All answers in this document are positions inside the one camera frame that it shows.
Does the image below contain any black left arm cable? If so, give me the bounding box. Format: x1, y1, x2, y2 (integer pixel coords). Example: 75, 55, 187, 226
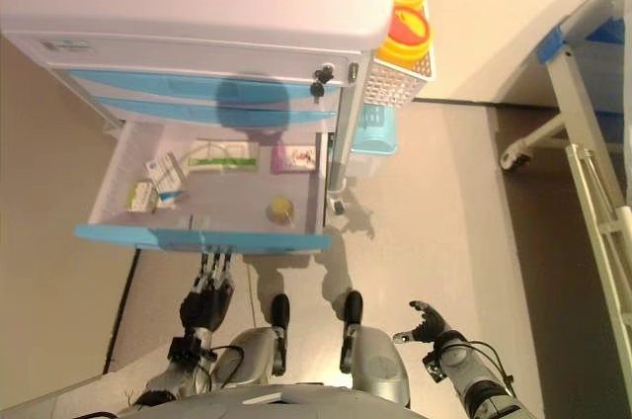
205, 343, 247, 386

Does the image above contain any closed blue front drawer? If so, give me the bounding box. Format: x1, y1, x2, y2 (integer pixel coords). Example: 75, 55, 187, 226
93, 95, 340, 131
63, 67, 342, 107

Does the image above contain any white hospital bed frame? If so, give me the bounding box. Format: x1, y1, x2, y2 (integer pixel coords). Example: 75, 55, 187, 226
498, 0, 632, 380

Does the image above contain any long green striped medicine box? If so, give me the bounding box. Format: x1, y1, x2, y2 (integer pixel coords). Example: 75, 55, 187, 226
187, 138, 261, 174

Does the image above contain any white drawer with blue front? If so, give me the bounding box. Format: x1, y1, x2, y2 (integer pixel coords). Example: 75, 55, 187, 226
73, 120, 333, 255

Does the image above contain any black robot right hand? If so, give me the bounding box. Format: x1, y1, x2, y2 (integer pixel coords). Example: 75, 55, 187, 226
393, 298, 453, 345

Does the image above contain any yellow pill medicine bag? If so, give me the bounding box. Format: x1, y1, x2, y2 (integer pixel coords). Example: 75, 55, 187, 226
266, 196, 296, 227

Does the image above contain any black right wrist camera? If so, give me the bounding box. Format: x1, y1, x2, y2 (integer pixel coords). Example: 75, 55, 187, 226
423, 353, 444, 384

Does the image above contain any silver robot torso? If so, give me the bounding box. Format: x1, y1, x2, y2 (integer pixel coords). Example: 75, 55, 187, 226
118, 383, 411, 419

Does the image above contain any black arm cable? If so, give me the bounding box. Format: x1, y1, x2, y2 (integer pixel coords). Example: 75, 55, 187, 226
205, 343, 247, 386
471, 339, 517, 400

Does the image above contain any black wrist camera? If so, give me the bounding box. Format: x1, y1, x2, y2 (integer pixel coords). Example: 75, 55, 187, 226
169, 336, 204, 367
423, 353, 444, 384

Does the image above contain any white mesh basket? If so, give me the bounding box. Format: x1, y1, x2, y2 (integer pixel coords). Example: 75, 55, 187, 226
362, 41, 438, 109

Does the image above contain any small green white medicine box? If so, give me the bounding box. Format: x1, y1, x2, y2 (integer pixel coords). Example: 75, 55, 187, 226
126, 180, 160, 213

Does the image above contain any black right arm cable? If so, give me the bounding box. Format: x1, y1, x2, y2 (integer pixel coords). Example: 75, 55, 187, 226
471, 339, 517, 400

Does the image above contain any purple white medicine box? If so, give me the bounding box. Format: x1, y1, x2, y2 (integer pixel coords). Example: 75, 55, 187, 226
269, 141, 318, 176

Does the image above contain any silver robot left leg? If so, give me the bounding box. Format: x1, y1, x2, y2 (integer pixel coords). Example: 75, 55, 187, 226
211, 293, 292, 388

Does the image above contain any silver robot leg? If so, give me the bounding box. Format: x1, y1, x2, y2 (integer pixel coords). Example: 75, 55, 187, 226
211, 293, 292, 388
338, 290, 411, 410

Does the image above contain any blue white medicine box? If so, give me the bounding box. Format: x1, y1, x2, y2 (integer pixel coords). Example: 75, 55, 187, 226
144, 151, 190, 210

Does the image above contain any silver robot right leg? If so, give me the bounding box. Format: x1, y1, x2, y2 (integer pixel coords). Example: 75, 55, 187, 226
338, 290, 411, 410

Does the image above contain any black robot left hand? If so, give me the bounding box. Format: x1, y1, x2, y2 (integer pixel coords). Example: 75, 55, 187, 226
178, 243, 236, 334

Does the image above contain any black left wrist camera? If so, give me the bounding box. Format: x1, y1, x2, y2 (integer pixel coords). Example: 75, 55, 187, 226
169, 336, 204, 367

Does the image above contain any waste bin with blue lid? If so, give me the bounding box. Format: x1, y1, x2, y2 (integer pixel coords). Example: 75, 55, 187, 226
345, 105, 399, 183

